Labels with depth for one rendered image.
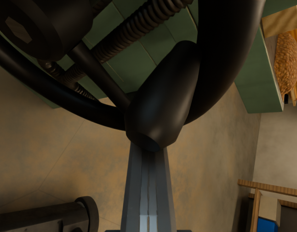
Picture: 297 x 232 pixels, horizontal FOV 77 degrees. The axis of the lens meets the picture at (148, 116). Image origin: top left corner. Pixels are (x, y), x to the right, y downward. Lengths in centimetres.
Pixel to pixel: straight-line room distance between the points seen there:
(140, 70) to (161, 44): 9
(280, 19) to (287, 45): 10
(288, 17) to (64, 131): 95
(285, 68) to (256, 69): 5
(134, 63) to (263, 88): 25
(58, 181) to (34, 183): 10
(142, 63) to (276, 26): 23
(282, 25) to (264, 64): 6
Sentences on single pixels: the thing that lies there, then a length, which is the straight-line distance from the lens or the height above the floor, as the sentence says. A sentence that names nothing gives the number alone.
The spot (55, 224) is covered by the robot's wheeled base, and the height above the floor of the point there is 19.
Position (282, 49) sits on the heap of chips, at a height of 91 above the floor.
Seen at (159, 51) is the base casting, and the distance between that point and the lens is 37.
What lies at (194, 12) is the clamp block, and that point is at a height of 88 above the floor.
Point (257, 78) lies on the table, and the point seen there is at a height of 88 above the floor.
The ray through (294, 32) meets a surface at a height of 92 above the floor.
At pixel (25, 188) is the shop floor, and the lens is 102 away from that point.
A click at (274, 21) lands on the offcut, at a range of 32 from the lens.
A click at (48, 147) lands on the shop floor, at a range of 101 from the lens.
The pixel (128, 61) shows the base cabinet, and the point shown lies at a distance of 43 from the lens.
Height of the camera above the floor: 96
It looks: 44 degrees down
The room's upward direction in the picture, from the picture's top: 86 degrees clockwise
